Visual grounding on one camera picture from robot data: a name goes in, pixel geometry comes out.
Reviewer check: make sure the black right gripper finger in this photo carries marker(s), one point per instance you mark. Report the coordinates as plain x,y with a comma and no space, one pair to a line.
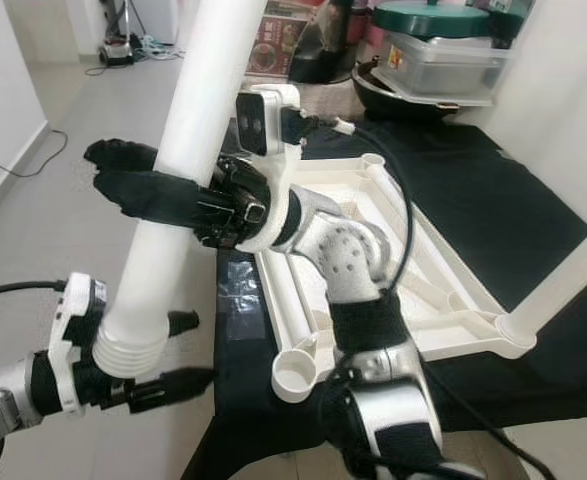
118,155
158,197

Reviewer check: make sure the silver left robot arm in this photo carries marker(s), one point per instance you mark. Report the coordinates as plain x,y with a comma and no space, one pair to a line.
3,405

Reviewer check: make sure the crumpled clear tape patch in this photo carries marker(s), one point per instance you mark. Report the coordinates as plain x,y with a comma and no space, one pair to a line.
241,300

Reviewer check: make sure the white plastic table top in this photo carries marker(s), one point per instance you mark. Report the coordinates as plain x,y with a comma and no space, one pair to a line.
295,378

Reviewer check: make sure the red printed carton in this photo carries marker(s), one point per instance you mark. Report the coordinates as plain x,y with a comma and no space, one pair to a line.
273,48

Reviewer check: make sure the black wok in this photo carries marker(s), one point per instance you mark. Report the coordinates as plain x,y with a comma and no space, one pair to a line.
393,108

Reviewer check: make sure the black bag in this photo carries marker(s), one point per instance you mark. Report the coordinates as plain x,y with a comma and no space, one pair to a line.
333,45

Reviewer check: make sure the clear plastic storage box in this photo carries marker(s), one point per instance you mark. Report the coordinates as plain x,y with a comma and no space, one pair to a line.
448,68

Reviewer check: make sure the black tablecloth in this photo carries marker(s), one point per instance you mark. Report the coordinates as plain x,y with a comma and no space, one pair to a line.
503,200

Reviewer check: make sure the green pot lid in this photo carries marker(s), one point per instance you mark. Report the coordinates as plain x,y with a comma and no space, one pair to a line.
433,20

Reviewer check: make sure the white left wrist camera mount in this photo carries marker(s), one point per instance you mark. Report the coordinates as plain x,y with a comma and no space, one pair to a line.
68,340

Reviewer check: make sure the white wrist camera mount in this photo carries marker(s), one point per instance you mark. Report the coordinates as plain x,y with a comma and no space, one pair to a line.
285,105
68,340

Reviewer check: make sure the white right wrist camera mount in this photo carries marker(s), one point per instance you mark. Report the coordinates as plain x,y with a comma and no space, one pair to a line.
285,105

